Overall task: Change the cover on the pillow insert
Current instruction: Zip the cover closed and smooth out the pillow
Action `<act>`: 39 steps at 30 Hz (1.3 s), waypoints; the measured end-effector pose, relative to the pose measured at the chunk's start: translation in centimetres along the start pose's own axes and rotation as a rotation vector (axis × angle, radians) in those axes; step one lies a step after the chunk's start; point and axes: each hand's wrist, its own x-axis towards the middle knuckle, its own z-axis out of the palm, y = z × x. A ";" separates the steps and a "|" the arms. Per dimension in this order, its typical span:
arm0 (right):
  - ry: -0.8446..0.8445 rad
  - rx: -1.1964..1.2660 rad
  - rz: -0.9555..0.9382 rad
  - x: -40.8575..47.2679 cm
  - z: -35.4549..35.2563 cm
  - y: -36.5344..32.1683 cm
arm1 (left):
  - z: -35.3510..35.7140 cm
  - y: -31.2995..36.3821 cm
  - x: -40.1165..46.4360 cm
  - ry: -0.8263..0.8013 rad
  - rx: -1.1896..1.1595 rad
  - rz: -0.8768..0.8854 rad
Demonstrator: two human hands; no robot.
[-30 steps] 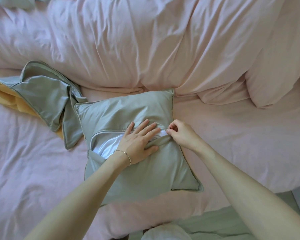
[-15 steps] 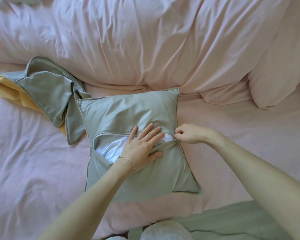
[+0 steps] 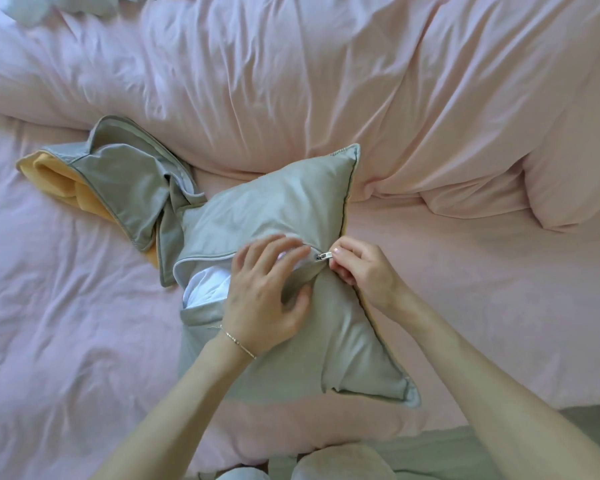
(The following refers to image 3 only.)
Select person's right hand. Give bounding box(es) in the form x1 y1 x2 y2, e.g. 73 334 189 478
327 235 413 319

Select person's left hand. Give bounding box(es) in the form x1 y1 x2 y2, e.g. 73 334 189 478
220 233 315 358

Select white cushion insert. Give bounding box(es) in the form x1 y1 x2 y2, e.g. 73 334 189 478
181 244 312 311

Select grey-green cushion cover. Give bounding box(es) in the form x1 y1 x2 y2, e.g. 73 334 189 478
14 114 209 289
171 142 423 410

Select person's right forearm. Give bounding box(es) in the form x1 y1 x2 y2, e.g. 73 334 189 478
385 289 600 480

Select person's left forearm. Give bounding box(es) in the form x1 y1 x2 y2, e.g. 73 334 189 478
92 334 257 480

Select person's white trousers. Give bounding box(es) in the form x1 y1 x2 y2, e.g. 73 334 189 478
214 442 397 480

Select plain pink pillow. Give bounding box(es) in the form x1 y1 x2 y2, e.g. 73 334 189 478
521 88 600 234

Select pink duvet with white ruffle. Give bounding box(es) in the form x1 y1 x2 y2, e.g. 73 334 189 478
0 0 600 221

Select pink bed sheet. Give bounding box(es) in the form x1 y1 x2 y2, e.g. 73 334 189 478
0 113 600 480

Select thin gold bracelet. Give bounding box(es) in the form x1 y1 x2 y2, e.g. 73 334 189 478
218 324 259 361

